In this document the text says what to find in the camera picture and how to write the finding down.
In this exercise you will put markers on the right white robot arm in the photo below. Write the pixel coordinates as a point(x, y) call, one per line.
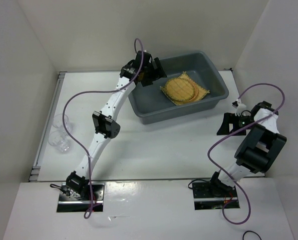
point(259, 149)

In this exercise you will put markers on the round bamboo tray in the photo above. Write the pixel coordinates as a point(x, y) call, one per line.
point(180, 89)

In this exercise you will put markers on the grey plastic bin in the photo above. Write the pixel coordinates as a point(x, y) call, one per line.
point(151, 105)

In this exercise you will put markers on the clear plastic cup lower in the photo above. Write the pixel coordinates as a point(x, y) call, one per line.
point(59, 140)

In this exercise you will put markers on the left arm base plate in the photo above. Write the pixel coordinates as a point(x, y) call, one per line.
point(71, 202)

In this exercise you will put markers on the round orange woven tray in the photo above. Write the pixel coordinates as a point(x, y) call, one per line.
point(196, 93)

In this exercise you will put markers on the rectangular woven bamboo mat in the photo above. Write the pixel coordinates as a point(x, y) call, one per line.
point(202, 91)

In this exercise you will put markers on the clear plastic cup upper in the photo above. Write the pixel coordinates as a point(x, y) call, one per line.
point(61, 120)

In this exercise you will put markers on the clear plastic cup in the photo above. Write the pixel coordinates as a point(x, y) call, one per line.
point(59, 140)
point(61, 120)

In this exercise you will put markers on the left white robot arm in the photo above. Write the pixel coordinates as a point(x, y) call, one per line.
point(106, 127)

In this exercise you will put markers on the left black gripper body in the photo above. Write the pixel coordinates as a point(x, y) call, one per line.
point(150, 74)

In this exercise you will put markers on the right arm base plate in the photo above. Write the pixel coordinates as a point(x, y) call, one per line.
point(206, 197)

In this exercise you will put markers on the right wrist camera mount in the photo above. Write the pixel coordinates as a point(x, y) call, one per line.
point(239, 107)

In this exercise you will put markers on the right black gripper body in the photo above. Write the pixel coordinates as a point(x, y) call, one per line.
point(246, 121)

